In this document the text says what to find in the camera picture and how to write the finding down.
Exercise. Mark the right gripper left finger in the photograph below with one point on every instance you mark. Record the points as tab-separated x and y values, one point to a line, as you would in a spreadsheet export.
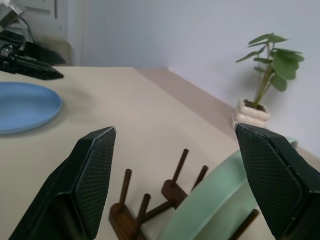
82	190

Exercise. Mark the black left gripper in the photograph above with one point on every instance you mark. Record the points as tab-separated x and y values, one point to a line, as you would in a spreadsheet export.
11	45

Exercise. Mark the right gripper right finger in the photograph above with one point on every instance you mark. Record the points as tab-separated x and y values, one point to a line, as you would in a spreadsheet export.
277	180

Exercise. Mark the green plate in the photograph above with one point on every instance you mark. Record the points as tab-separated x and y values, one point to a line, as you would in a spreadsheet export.
207	207

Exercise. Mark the wooden dish rack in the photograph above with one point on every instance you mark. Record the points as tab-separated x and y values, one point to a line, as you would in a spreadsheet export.
172	191

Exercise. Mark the blue plate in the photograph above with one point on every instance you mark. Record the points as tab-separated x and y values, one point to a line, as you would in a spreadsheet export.
22	107

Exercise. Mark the white bubbled plant pot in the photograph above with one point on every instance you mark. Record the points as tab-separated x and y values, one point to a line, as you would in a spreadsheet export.
252	115

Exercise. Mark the beige table mat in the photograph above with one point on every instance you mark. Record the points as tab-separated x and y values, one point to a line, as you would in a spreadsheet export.
150	112

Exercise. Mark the green leafy plant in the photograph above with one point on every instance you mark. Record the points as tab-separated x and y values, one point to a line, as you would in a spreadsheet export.
285	62

